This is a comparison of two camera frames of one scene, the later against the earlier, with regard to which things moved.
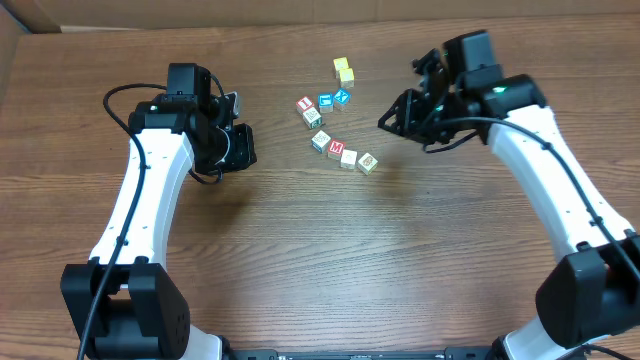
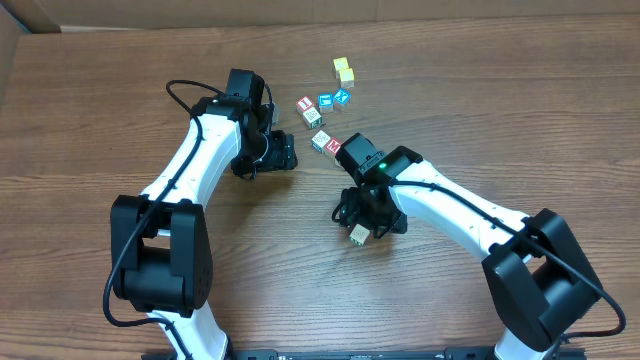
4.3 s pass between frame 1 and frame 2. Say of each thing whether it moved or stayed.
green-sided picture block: stayed
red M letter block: stayed
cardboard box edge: stayed
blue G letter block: stayed
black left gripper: moved
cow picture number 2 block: moved
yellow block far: stayed
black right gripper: moved
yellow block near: stayed
